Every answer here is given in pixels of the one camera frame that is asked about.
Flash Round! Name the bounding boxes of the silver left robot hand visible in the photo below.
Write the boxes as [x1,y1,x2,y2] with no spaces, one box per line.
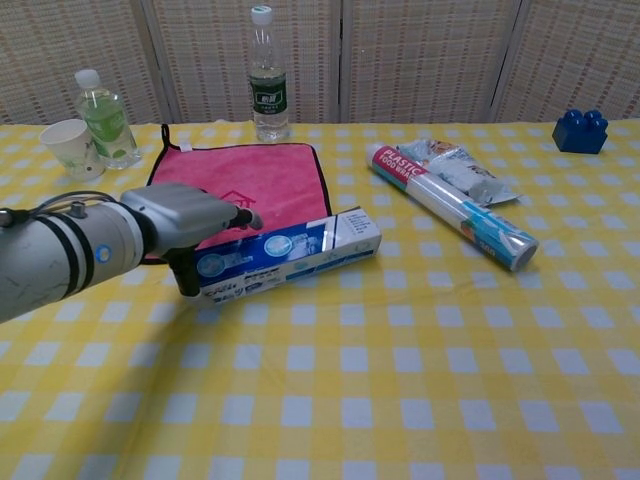
[119,182,265,297]

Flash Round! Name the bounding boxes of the blue and white toothpaste box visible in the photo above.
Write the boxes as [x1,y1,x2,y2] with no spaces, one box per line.
[187,206,384,307]

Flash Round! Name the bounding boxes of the pink cloth with black edge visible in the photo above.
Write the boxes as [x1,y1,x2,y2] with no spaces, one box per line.
[142,123,332,265]

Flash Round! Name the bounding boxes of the clear bottle light green label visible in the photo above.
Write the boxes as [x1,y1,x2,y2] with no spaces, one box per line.
[73,68,142,171]

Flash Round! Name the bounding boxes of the white paper cup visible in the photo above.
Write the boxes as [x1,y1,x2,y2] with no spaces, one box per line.
[39,118,107,183]

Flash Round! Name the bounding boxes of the clear bottle dark green label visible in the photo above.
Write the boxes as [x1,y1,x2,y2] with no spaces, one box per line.
[248,4,292,143]

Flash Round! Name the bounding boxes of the plastic food wrap roll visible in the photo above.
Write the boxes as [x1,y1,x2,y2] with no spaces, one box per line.
[366,142,540,273]

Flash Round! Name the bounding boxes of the yellow checked tablecloth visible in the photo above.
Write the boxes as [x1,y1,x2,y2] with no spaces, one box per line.
[0,119,640,480]

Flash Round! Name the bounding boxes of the woven folding screen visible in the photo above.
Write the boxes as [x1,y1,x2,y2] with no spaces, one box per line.
[0,0,640,126]

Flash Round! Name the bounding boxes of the white and blue snack packet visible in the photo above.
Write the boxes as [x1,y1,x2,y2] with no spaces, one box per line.
[397,138,521,208]

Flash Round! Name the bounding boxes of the blue building block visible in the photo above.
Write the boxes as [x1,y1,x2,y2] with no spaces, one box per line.
[551,109,610,154]

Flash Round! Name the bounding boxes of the grey cable on left arm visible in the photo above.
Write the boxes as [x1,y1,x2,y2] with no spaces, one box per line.
[0,189,121,227]

